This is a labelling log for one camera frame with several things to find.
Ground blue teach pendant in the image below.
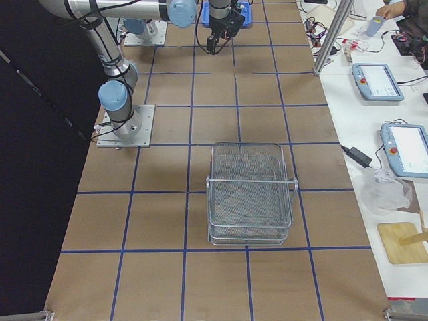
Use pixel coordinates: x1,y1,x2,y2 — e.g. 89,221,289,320
381,123,427,179
352,63,404,102

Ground person's hand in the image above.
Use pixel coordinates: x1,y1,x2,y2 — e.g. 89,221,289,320
377,2,405,20

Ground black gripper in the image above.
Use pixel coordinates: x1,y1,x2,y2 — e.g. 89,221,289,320
206,6,243,53

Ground silver wire mesh shelf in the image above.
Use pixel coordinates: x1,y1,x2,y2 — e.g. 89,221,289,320
206,142,298,246

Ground blue plastic cup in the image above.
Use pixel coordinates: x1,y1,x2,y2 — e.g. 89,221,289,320
366,16,385,37

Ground black power adapter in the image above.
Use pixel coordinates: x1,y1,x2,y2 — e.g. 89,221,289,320
344,147,372,168

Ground lower blue teach pendant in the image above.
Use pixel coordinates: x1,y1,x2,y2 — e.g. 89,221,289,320
381,123,427,179

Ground clear plastic bag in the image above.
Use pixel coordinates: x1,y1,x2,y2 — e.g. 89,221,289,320
360,168,413,214

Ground aluminium frame post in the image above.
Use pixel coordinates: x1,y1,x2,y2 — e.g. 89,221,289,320
313,0,353,76

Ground blue plastic tray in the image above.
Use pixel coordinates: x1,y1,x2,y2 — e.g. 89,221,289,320
200,1,253,28

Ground wooden board stand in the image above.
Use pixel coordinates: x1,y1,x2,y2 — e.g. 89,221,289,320
377,211,427,265

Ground black curtain panel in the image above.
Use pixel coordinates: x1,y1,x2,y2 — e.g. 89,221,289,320
1,1,106,315

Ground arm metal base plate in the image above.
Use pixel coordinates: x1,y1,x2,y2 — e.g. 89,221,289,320
96,104,156,148
124,19,167,47

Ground upper blue teach pendant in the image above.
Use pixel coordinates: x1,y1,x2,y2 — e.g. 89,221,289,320
352,63,404,102

